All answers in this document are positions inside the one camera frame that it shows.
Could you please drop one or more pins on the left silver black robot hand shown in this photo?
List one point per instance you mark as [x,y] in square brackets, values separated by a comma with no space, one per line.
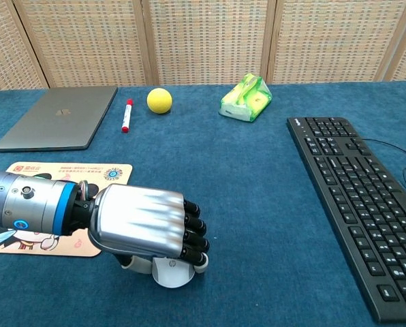
[138,218]

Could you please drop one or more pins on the white computer mouse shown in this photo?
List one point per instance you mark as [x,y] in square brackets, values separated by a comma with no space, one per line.
[172,276]

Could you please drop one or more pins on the grey closed laptop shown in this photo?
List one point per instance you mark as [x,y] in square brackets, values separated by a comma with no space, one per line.
[60,117]

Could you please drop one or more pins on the yellow foam ball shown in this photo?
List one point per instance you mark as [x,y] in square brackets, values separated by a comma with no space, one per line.
[159,100]

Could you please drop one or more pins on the black computer keyboard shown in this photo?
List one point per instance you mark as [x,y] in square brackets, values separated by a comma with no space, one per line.
[363,207]

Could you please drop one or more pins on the cartoon girl mouse pad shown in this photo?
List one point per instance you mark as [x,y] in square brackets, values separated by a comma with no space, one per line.
[70,172]

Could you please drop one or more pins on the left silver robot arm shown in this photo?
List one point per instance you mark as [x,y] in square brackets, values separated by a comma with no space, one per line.
[29,202]

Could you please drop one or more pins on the green tissue pack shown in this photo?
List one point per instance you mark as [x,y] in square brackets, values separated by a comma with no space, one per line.
[247,100]

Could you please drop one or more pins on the blue felt table cover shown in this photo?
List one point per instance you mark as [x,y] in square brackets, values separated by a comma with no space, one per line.
[250,190]

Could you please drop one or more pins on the woven bamboo folding screen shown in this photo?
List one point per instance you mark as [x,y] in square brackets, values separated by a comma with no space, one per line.
[203,37]

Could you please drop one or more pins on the red white marker pen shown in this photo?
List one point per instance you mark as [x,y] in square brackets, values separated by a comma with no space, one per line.
[127,116]

